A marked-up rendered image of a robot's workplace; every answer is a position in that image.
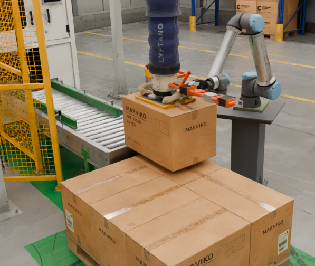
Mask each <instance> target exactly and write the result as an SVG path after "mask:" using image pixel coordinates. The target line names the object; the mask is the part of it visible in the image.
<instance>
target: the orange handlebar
mask: <svg viewBox="0 0 315 266"><path fill-rule="evenodd" d="M178 73H180V74H179V75H177V78H182V77H185V75H186V74H187V72H185V71H181V70H180V72H178ZM168 86H170V87H173V88H176V89H179V86H177V85H174V84H171V83H170V84H169V85H168ZM189 93H192V94H194V96H197V97H204V94H205V93H208V92H205V90H202V89H199V90H198V89H194V90H189ZM217 97H220V96H216V98H215V97H212V98H211V100H213V101H217ZM234 104H235V101H232V102H229V103H228V105H229V106H231V105H234Z"/></svg>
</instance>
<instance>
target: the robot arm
mask: <svg viewBox="0 0 315 266"><path fill-rule="evenodd" d="M264 24H265V22H264V18H263V17H262V16H261V15H258V14H252V13H246V12H241V13H238V14H236V15H235V16H234V17H232V18H231V19H230V20H229V22H228V24H227V26H226V28H227V31H226V33H225V36H224V38H223V40H222V43H221V45H220V47H219V50H218V52H217V55H216V57H215V59H214V62H213V64H212V67H211V69H210V71H209V73H208V76H207V78H206V80H201V79H196V80H193V82H190V81H189V84H188V85H189V86H192V85H197V89H198V90H199V89H202V90H205V92H209V90H212V91H214V93H215V94H222V95H227V86H228V85H229V84H230V82H231V80H230V77H229V75H228V74H226V73H222V70H223V68H224V65H225V63H226V61H227V58H228V56H229V54H230V51H231V49H232V47H233V44H234V42H235V40H236V37H237V35H238V34H239V33H241V31H242V29H245V30H246V33H247V36H248V39H249V44H250V48H251V52H252V56H253V60H254V64H255V68H256V72H246V73H244V74H243V75H242V86H241V96H240V99H239V100H242V101H243V108H258V107H260V106H261V99H260V97H264V98H267V99H270V100H275V99H276V98H277V97H278V96H279V95H280V93H281V91H282V84H281V83H280V82H277V81H276V78H275V75H274V74H272V71H271V67H270V62H269V57H268V53H267V49H266V45H265V40H264V35H263V31H262V30H263V28H264ZM218 96H220V95H218Z"/></svg>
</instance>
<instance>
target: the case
mask: <svg viewBox="0 0 315 266"><path fill-rule="evenodd" d="M140 94H141V93H140V92H137V93H133V94H128V95H125V96H122V108H123V125H124V133H125V145H126V146H127V147H129V148H131V149H133V150H135V151H136V152H138V153H140V154H142V155H144V156H145V157H147V158H149V159H151V160H153V161H154V162H156V163H158V164H160V165H162V166H163V167H165V168H167V169H169V170H171V171H172V172H175V171H177V170H180V169H183V168H185V167H188V166H190V165H193V164H196V163H199V162H201V161H204V160H206V159H209V158H212V157H214V156H216V124H217V105H216V103H213V102H212V103H210V102H207V101H204V99H201V98H199V97H196V96H192V97H194V98H196V100H195V101H192V102H188V103H183V102H180V101H177V100H175V101H173V102H172V103H174V104H175V106H174V107H171V108H168V109H162V108H159V107H156V106H154V105H151V104H149V103H146V102H144V101H141V100H139V99H136V98H135V96H137V95H140Z"/></svg>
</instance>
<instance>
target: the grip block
mask: <svg viewBox="0 0 315 266"><path fill-rule="evenodd" d="M188 84H189V83H185V84H181V85H179V93H180V94H183V95H187V96H191V95H193V94H192V93H189V90H194V89H197V85H188Z"/></svg>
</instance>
